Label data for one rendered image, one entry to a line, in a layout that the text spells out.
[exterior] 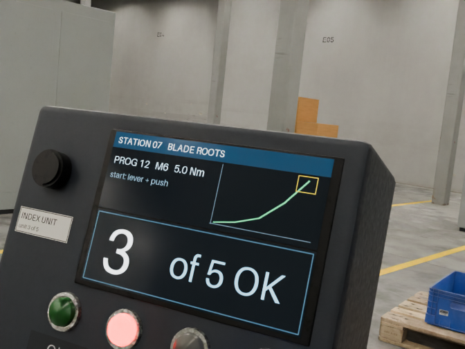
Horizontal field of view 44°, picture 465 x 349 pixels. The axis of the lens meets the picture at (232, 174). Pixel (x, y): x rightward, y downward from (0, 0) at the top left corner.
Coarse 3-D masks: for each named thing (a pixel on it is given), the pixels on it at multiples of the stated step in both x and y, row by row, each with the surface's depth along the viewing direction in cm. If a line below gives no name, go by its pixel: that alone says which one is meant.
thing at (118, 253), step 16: (96, 224) 40; (112, 224) 40; (128, 224) 39; (144, 224) 39; (96, 240) 40; (112, 240) 40; (128, 240) 39; (144, 240) 39; (96, 256) 40; (112, 256) 39; (128, 256) 39; (144, 256) 38; (96, 272) 40; (112, 272) 39; (128, 272) 39; (144, 272) 38; (128, 288) 38
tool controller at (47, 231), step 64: (64, 128) 44; (128, 128) 41; (192, 128) 39; (64, 192) 42; (128, 192) 40; (192, 192) 38; (256, 192) 36; (320, 192) 35; (384, 192) 40; (64, 256) 41; (192, 256) 37; (256, 256) 35; (320, 256) 34; (0, 320) 42; (192, 320) 36; (256, 320) 34; (320, 320) 33
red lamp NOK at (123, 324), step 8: (120, 312) 38; (128, 312) 38; (112, 320) 38; (120, 320) 37; (128, 320) 37; (136, 320) 37; (112, 328) 37; (120, 328) 37; (128, 328) 37; (136, 328) 37; (112, 336) 37; (120, 336) 37; (128, 336) 37; (136, 336) 37; (112, 344) 38; (120, 344) 37; (128, 344) 37; (136, 344) 37
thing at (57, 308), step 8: (56, 296) 40; (64, 296) 40; (72, 296) 40; (56, 304) 39; (64, 304) 39; (72, 304) 40; (80, 304) 40; (48, 312) 40; (56, 312) 39; (64, 312) 39; (72, 312) 39; (80, 312) 40; (48, 320) 40; (56, 320) 39; (64, 320) 39; (72, 320) 39; (56, 328) 40; (64, 328) 39; (72, 328) 40
